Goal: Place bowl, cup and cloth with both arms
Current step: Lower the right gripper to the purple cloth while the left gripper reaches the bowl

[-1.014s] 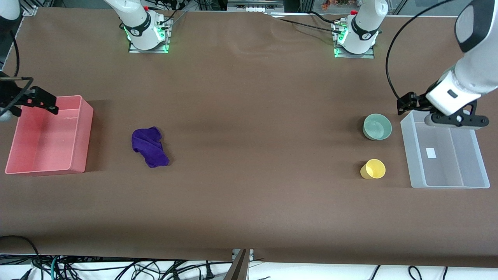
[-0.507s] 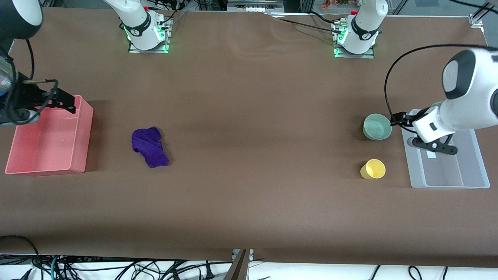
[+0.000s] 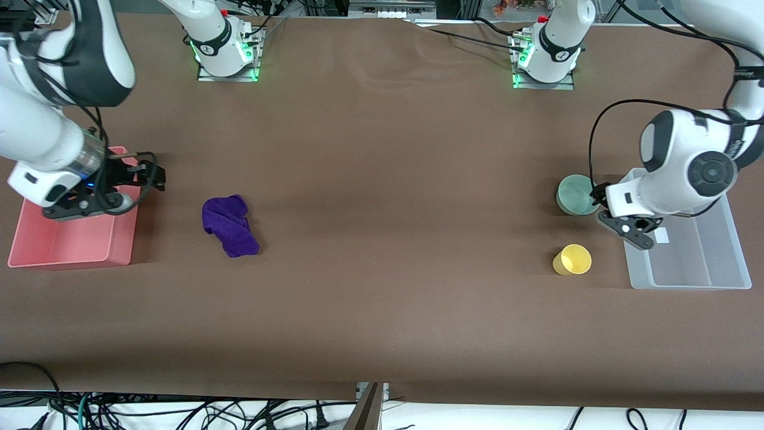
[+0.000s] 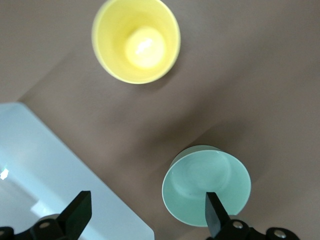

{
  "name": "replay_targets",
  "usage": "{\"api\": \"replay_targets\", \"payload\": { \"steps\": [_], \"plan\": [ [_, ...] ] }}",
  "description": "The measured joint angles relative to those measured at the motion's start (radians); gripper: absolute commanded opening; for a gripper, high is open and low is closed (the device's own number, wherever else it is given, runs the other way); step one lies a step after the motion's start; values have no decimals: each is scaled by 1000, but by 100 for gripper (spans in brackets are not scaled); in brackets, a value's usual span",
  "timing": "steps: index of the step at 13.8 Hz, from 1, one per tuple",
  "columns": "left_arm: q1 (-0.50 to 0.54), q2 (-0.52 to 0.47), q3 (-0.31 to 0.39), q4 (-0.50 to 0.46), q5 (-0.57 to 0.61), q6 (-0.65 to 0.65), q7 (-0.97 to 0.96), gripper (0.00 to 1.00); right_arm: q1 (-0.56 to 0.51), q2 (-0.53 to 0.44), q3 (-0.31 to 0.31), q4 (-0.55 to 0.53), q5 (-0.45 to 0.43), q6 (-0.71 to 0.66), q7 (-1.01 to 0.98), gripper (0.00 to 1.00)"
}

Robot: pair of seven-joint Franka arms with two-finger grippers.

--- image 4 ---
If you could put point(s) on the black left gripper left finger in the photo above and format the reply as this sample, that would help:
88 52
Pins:
77 212

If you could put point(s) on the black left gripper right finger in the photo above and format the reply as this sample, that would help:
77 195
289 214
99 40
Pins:
215 215

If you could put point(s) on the mint green bowl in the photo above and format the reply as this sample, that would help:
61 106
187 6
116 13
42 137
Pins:
190 175

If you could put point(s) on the yellow plastic cup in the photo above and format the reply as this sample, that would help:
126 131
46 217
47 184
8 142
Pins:
115 37

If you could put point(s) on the clear plastic storage bin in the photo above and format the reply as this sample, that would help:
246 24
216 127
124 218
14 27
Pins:
37 162

